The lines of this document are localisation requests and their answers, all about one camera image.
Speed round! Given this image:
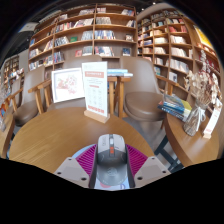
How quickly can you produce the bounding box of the grey computer mouse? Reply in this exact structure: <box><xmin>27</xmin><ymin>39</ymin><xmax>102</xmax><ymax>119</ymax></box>
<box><xmin>95</xmin><ymin>133</ymin><xmax>129</xmax><ymax>186</ymax></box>

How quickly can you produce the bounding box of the stack of blue books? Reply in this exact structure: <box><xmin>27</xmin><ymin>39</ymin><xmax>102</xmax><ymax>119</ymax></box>
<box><xmin>107</xmin><ymin>68</ymin><xmax>134</xmax><ymax>78</ymax></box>

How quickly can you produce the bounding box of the vase with dried beige flowers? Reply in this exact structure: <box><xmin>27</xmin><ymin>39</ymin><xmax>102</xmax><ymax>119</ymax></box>
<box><xmin>182</xmin><ymin>49</ymin><xmax>223</xmax><ymax>138</ymax></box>

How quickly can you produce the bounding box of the angled wooden bookshelf unit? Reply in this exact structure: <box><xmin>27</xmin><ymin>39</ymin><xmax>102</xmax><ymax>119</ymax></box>
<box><xmin>136</xmin><ymin>8</ymin><xmax>224</xmax><ymax>104</ymax></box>

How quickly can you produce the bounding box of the small orange white sign card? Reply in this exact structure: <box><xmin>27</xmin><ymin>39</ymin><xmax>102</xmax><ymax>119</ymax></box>
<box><xmin>202</xmin><ymin>99</ymin><xmax>223</xmax><ymax>140</ymax></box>

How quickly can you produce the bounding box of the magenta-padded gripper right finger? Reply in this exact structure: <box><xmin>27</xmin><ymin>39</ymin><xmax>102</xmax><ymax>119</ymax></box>
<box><xmin>124</xmin><ymin>143</ymin><xmax>172</xmax><ymax>188</ymax></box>

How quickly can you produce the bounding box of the small distant bookshelf unit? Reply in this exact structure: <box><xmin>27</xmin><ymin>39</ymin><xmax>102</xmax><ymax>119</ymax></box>
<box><xmin>1</xmin><ymin>54</ymin><xmax>21</xmax><ymax>84</ymax></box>

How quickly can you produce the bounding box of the sign card on wooden stand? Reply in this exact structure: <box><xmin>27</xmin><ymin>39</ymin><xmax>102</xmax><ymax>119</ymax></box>
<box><xmin>81</xmin><ymin>61</ymin><xmax>111</xmax><ymax>124</ymax></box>

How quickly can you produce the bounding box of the stack of colourful books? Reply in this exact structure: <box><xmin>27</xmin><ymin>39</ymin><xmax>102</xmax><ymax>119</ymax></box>
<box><xmin>157</xmin><ymin>94</ymin><xmax>193</xmax><ymax>123</ymax></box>

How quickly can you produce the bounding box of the white framed flower picture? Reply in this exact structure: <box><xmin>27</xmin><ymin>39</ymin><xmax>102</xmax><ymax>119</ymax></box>
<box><xmin>50</xmin><ymin>67</ymin><xmax>86</xmax><ymax>104</ymax></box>

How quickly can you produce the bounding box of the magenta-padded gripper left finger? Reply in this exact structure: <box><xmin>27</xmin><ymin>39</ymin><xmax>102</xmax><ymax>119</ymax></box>
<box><xmin>53</xmin><ymin>143</ymin><xmax>100</xmax><ymax>190</ymax></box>

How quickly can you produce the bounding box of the round wooden side table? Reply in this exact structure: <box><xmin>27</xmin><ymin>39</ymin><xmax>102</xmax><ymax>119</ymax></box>
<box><xmin>0</xmin><ymin>114</ymin><xmax>16</xmax><ymax>159</ymax></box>
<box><xmin>154</xmin><ymin>111</ymin><xmax>224</xmax><ymax>173</ymax></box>

